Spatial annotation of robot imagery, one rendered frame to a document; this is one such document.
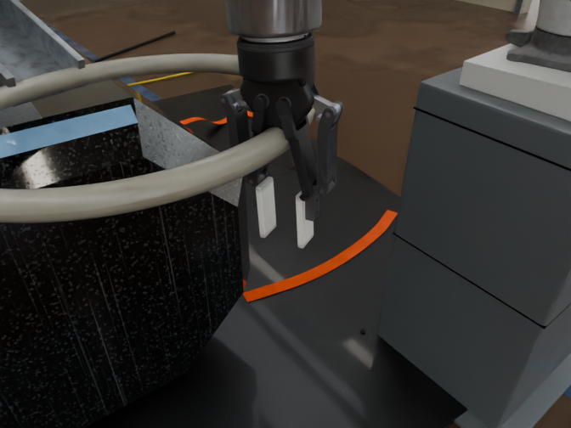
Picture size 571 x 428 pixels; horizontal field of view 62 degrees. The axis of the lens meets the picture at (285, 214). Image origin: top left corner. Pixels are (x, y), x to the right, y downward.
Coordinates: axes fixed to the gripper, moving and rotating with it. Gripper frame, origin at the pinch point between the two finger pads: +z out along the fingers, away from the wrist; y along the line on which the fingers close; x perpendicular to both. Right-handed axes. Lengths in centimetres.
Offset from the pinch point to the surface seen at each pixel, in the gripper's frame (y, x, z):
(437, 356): -14, -52, 71
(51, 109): 53, -11, -2
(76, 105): 51, -14, -2
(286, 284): 39, -66, 75
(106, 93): 50, -21, -2
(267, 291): 43, -60, 75
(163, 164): 37.8, -20.1, 9.7
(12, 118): 56, -5, -2
